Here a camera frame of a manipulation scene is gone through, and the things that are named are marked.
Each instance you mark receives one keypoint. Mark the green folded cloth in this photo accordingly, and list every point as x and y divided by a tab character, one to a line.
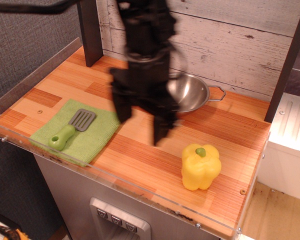
82	147

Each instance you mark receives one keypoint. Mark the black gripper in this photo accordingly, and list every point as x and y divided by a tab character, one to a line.
144	84

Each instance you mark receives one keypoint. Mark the yellow plastic bell pepper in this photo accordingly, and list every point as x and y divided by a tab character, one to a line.
200	166

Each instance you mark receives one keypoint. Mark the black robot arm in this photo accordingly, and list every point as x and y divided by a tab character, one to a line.
148	27

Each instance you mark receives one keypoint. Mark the dark wooden post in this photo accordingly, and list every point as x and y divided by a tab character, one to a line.
284	75
90	31

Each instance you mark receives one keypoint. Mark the silver pot with handles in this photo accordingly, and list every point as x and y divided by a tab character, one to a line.
190	92

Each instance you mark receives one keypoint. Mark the clear acrylic front guard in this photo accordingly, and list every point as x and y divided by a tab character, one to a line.
130	164

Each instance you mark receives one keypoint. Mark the orange object bottom left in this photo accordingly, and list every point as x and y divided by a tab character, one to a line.
15	234

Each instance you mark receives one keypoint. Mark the dark left wooden post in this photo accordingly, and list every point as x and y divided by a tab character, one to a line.
90	31

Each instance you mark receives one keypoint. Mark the grey toy fridge cabinet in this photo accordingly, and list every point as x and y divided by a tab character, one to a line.
72	192

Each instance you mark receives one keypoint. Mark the grey spatula green handle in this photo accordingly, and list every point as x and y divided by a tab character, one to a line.
79	122

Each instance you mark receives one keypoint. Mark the silver dispenser panel with buttons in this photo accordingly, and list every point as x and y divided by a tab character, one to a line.
113	223

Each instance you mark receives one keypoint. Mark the dark right wooden post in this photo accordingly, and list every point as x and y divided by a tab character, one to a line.
284	75

